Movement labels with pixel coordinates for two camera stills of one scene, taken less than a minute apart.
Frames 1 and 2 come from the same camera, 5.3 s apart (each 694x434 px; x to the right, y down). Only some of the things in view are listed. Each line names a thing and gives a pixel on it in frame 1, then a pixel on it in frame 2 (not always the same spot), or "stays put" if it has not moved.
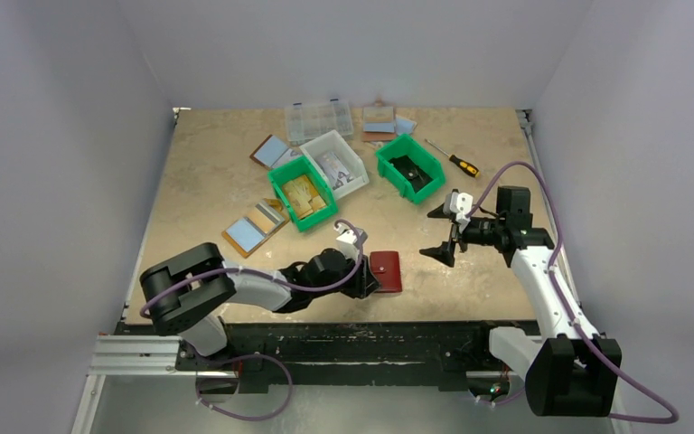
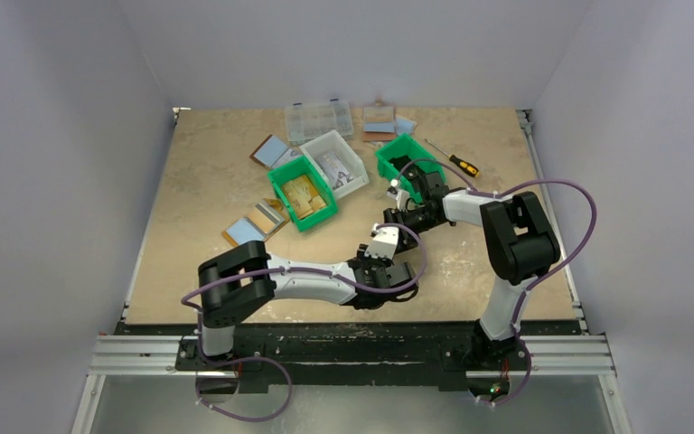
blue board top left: x=272 y=152 stays put
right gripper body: x=454 y=232 → x=417 y=183
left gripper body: x=351 y=287 → x=374 y=263
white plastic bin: x=338 y=161 stays put
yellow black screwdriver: x=466 y=166 stays put
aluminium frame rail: x=143 y=355 stays put
